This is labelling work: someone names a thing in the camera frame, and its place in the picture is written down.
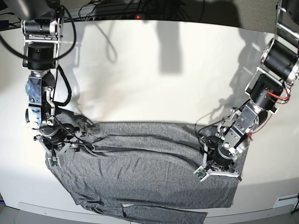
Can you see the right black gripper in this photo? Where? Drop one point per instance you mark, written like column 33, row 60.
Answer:
column 56, row 139

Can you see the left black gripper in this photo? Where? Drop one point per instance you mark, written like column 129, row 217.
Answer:
column 223, row 162

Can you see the grey long-sleeve T-shirt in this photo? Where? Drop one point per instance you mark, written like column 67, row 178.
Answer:
column 142, row 172

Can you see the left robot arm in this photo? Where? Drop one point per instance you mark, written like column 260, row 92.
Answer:
column 269, row 88

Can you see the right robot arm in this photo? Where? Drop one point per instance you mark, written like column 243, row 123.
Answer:
column 47, row 87

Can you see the black power strip red light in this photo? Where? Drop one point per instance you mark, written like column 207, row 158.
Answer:
column 138, row 16

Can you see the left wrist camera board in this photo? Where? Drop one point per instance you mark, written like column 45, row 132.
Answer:
column 201, row 173

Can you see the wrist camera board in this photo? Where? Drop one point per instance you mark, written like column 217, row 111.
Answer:
column 201, row 173
column 55, row 161

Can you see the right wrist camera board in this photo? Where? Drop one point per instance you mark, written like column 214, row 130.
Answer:
column 55, row 161

